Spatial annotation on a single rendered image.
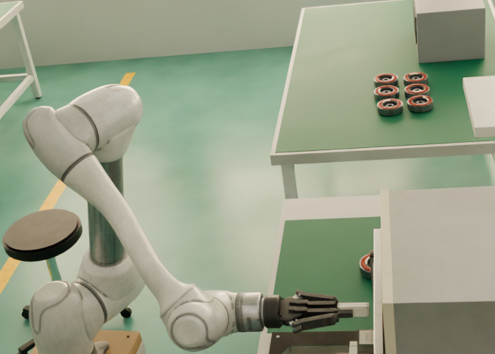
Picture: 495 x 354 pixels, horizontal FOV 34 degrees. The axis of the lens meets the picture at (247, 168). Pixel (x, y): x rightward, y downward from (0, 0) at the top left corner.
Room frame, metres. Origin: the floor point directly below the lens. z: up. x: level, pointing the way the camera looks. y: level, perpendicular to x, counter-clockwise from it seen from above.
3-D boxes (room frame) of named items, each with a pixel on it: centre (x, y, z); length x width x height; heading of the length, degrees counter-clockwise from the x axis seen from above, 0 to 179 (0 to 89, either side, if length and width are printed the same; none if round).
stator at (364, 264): (2.14, -0.36, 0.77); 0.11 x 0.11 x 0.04
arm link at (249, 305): (1.49, 0.04, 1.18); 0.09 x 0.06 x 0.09; 168
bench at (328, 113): (3.82, -0.83, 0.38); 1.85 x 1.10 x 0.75; 168
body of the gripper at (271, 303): (1.48, -0.03, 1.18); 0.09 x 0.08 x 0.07; 78
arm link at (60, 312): (1.87, 0.59, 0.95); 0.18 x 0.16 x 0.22; 139
